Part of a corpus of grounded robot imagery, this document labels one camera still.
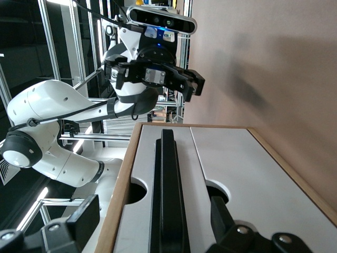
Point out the light wooden drawer cabinet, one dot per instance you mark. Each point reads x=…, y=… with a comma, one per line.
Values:
x=126, y=163

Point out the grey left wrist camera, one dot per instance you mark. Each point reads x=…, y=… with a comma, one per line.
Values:
x=163, y=19

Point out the aluminium profile frame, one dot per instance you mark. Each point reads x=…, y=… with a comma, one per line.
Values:
x=50, y=39

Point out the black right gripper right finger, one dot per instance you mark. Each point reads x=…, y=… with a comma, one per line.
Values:
x=237, y=232

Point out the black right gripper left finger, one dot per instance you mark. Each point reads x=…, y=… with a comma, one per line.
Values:
x=65, y=229

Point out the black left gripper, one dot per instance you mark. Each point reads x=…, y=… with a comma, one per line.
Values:
x=142, y=75

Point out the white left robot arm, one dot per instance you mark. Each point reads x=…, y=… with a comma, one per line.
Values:
x=52, y=100

